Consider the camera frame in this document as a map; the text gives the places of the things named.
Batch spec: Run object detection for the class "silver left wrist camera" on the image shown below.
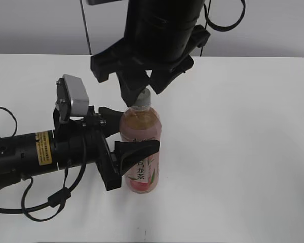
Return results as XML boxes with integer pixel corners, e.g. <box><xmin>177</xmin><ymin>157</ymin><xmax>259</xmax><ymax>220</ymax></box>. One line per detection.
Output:
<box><xmin>56</xmin><ymin>74</ymin><xmax>89</xmax><ymax>123</ymax></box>

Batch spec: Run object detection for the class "white bottle cap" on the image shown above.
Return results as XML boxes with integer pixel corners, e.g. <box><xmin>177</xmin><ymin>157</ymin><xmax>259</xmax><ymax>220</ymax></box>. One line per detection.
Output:
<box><xmin>133</xmin><ymin>88</ymin><xmax>151</xmax><ymax>107</ymax></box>

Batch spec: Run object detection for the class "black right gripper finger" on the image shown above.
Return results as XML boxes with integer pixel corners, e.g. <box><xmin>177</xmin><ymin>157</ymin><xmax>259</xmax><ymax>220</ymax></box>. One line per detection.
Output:
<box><xmin>117</xmin><ymin>70</ymin><xmax>147</xmax><ymax>107</ymax></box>
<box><xmin>149</xmin><ymin>58</ymin><xmax>194</xmax><ymax>94</ymax></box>

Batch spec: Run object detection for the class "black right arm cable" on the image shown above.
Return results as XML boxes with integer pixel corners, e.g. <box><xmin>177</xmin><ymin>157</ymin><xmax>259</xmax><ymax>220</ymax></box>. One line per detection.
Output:
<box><xmin>202</xmin><ymin>0</ymin><xmax>246</xmax><ymax>32</ymax></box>

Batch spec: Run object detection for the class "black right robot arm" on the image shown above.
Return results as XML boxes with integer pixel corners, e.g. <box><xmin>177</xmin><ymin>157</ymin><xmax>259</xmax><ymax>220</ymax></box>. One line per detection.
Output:
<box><xmin>91</xmin><ymin>1</ymin><xmax>210</xmax><ymax>107</ymax></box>

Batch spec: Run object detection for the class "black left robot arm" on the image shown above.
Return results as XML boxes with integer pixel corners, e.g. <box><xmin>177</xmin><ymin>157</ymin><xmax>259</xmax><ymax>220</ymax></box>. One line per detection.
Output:
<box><xmin>0</xmin><ymin>106</ymin><xmax>160</xmax><ymax>191</ymax></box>

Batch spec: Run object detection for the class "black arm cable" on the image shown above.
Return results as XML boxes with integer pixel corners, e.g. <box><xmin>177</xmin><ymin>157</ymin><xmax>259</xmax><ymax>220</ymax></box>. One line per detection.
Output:
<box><xmin>0</xmin><ymin>106</ymin><xmax>87</xmax><ymax>221</ymax></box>
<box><xmin>202</xmin><ymin>0</ymin><xmax>246</xmax><ymax>32</ymax></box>

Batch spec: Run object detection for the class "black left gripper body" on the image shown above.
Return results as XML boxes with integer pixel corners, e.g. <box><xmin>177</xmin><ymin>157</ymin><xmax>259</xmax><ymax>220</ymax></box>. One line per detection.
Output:
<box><xmin>52</xmin><ymin>106</ymin><xmax>122</xmax><ymax>191</ymax></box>

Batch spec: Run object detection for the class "peach oolong tea bottle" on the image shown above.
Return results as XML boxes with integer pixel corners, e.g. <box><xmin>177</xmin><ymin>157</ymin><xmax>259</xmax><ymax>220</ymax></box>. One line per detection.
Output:
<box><xmin>120</xmin><ymin>105</ymin><xmax>162</xmax><ymax>194</ymax></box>

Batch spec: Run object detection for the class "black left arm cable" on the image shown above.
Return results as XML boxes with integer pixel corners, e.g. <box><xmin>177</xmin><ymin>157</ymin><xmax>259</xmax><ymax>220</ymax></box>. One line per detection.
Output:
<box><xmin>0</xmin><ymin>106</ymin><xmax>87</xmax><ymax>221</ymax></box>

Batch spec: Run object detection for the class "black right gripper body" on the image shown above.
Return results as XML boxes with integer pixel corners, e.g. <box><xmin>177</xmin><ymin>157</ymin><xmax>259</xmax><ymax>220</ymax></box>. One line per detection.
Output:
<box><xmin>91</xmin><ymin>25</ymin><xmax>209</xmax><ymax>83</ymax></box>

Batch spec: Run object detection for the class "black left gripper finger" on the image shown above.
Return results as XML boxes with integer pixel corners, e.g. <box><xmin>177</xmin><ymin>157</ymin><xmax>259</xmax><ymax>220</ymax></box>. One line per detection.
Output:
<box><xmin>98</xmin><ymin>107</ymin><xmax>124</xmax><ymax>138</ymax></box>
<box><xmin>114</xmin><ymin>140</ymin><xmax>160</xmax><ymax>176</ymax></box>

